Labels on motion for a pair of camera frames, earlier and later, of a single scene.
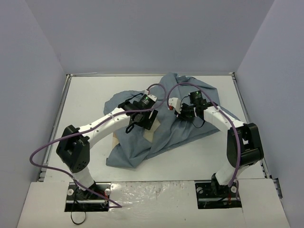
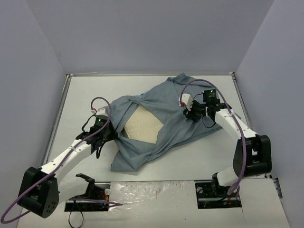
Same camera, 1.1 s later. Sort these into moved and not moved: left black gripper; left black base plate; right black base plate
Moved: left black gripper
Not moved: right black base plate; left black base plate
